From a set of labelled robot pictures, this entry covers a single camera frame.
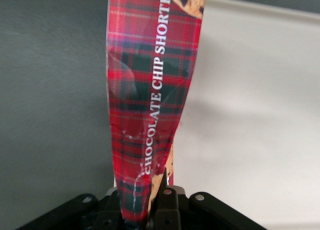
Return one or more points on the red tartan cookie box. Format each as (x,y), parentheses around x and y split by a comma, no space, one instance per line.
(152,95)

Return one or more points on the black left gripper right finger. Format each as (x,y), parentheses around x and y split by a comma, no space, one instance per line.
(166,207)

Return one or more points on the beige rectangular tray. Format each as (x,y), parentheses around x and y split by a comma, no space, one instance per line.
(250,120)

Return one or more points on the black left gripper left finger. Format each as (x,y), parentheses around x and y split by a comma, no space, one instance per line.
(112,212)

